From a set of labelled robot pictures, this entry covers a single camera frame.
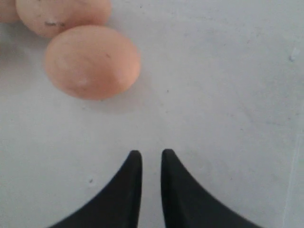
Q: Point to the brown egg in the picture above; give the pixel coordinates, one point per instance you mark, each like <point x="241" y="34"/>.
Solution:
<point x="8" y="12"/>
<point x="47" y="18"/>
<point x="92" y="62"/>

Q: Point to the clear plastic bin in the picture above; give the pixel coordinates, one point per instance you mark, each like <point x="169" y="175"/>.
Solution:
<point x="221" y="83"/>

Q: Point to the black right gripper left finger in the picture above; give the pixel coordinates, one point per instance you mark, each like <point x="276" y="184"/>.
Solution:
<point x="117" y="205"/>

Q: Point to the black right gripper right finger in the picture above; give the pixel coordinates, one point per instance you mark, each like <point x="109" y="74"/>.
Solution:
<point x="186" y="204"/>

